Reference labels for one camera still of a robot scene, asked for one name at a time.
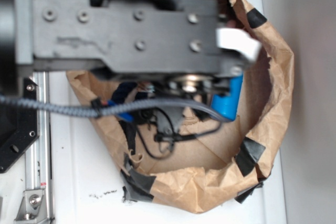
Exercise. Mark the aluminium extrusion rail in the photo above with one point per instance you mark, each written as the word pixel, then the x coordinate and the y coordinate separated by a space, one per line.
pixel 38 164

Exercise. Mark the dark blue rope toy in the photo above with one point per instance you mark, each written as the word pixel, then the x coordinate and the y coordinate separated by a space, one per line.
pixel 125 92

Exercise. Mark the blue plastic bottle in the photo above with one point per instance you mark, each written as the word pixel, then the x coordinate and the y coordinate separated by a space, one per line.
pixel 227 105

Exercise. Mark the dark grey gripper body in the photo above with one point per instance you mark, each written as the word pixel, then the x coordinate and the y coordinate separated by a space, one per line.
pixel 124 39

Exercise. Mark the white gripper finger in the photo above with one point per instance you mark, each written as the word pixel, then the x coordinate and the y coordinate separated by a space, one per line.
pixel 240 41

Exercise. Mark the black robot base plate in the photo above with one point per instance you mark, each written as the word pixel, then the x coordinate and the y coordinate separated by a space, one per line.
pixel 19 129

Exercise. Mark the metal corner bracket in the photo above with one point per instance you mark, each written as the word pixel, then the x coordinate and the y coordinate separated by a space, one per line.
pixel 33 207

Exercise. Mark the brown paper bag bin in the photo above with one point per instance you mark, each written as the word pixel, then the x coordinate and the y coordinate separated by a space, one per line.
pixel 210 170

